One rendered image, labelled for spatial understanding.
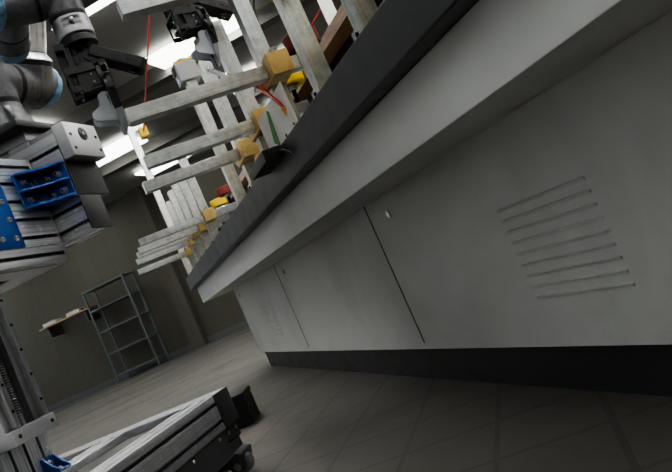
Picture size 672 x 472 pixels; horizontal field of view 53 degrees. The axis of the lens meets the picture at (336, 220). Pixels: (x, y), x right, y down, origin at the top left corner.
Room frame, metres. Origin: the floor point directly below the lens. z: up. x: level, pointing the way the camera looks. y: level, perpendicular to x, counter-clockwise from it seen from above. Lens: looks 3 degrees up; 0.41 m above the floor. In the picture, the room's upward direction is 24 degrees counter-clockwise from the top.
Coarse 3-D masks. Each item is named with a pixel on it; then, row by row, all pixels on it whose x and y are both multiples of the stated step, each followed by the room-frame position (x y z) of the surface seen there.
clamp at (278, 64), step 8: (264, 56) 1.41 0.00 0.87; (272, 56) 1.40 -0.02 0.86; (280, 56) 1.41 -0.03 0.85; (288, 56) 1.41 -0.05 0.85; (264, 64) 1.43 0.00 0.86; (272, 64) 1.40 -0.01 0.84; (280, 64) 1.40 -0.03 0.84; (288, 64) 1.41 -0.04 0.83; (272, 72) 1.40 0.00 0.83; (280, 72) 1.40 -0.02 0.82; (288, 72) 1.42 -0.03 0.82; (272, 80) 1.43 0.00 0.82; (280, 80) 1.45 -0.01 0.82; (264, 88) 1.49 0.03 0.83
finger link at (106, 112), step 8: (104, 96) 1.31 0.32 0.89; (104, 104) 1.31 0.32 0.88; (112, 104) 1.31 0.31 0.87; (96, 112) 1.31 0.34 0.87; (104, 112) 1.31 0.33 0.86; (112, 112) 1.32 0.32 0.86; (120, 112) 1.31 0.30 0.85; (96, 120) 1.31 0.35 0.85; (104, 120) 1.31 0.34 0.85; (112, 120) 1.32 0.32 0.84; (120, 120) 1.32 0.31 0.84
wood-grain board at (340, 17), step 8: (336, 16) 1.44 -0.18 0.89; (344, 16) 1.41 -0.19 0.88; (336, 24) 1.45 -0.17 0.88; (344, 24) 1.44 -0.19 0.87; (328, 32) 1.50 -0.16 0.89; (336, 32) 1.47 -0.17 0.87; (344, 32) 1.49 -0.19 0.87; (328, 40) 1.52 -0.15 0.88; (336, 40) 1.52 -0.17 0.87; (344, 40) 1.55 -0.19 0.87; (328, 48) 1.56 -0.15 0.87; (336, 48) 1.58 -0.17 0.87; (328, 56) 1.62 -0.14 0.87; (328, 64) 1.68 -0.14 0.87; (304, 72) 1.72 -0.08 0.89; (304, 88) 1.80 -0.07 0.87; (312, 88) 1.84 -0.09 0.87; (304, 96) 1.88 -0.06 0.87; (240, 176) 2.75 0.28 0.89; (232, 200) 3.14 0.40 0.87
